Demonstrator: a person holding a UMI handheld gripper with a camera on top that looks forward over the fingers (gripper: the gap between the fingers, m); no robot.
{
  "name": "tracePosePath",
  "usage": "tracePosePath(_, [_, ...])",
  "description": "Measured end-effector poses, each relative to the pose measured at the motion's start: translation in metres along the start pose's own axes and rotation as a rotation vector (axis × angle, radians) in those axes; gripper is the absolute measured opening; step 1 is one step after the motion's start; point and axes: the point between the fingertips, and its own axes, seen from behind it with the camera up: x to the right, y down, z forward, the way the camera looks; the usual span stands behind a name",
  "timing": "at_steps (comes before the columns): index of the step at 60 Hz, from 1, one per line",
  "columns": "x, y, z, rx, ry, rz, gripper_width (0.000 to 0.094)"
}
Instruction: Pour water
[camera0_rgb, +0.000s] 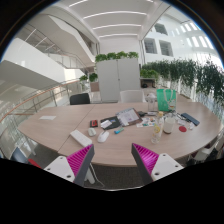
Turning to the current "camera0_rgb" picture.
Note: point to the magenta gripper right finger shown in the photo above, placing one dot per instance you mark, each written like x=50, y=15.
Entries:
x=153, y=166

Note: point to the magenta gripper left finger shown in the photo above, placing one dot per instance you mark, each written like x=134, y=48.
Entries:
x=73, y=167

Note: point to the clear plastic water bottle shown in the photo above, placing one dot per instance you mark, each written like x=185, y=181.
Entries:
x=158, y=128

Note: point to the small white device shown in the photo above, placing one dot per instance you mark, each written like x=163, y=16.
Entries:
x=91, y=132

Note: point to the white computer mouse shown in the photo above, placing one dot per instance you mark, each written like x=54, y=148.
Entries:
x=102, y=137

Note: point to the white cup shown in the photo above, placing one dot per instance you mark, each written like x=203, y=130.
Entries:
x=168, y=125

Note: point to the teal marker pen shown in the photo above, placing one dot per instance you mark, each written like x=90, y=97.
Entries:
x=118, y=131

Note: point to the red black small box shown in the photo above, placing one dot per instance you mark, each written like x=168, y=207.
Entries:
x=94, y=123

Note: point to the red round coaster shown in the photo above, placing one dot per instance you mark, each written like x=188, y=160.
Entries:
x=182, y=128

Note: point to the black folder with papers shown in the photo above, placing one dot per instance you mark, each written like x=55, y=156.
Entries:
x=110, y=123

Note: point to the dark tablet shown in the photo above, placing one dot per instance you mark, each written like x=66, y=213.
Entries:
x=190, y=118

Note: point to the white chair at right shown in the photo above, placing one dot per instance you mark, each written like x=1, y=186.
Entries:
x=203, y=153

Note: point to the clear glass jar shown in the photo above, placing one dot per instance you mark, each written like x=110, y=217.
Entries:
x=151, y=98

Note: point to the black office chair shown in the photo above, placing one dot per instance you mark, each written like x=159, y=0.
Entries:
x=79, y=99

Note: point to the green tote bag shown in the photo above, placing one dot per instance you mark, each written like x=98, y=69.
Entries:
x=166, y=99

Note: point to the white office chair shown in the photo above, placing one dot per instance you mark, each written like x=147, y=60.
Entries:
x=129, y=96

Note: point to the white cabinet with plants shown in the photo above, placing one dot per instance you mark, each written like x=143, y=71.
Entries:
x=116, y=73

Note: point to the green hedge planter row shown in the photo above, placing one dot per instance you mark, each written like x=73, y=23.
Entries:
x=200, y=82

